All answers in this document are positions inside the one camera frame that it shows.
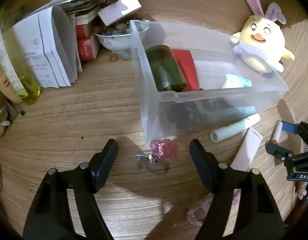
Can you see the yellow green spray bottle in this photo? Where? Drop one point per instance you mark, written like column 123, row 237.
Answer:
column 13, row 61

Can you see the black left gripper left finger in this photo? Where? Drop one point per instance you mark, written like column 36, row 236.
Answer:
column 49, row 215

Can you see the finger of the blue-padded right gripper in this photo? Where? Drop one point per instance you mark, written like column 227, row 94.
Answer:
column 300, row 129

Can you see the dark green spray bottle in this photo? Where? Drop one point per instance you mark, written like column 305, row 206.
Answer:
column 165, row 69

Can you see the beige cream tube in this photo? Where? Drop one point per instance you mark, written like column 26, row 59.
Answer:
column 7, row 89

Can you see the stack of books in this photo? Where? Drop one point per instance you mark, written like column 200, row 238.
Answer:
column 82, row 12

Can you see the mint green tube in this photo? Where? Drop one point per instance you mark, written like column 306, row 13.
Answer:
column 231, row 130

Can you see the pink cream tube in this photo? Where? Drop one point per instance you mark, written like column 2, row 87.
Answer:
column 247, row 150

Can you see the red foil pouch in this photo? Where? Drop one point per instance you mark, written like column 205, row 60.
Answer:
column 186, row 64

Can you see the white bowl of stones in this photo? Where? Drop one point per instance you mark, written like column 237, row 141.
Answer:
column 120, row 43

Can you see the clear plastic storage bin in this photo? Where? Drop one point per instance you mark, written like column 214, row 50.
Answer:
column 168, row 113

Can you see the yellow chick bunny plush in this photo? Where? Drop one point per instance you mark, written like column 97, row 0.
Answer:
column 261, row 43

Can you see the pale pink lip balm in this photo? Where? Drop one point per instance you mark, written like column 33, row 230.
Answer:
column 277, row 132

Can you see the pink glitter keychain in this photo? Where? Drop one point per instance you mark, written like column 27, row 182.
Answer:
column 157, row 159

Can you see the folded white paper leaflets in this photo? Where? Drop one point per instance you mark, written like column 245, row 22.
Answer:
column 49, row 42

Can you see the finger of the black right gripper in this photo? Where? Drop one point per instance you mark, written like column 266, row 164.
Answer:
column 287, row 156

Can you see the small white cardboard box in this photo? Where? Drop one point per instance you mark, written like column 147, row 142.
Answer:
column 118, row 10

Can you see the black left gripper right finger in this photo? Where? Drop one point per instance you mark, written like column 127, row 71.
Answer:
column 258, row 215

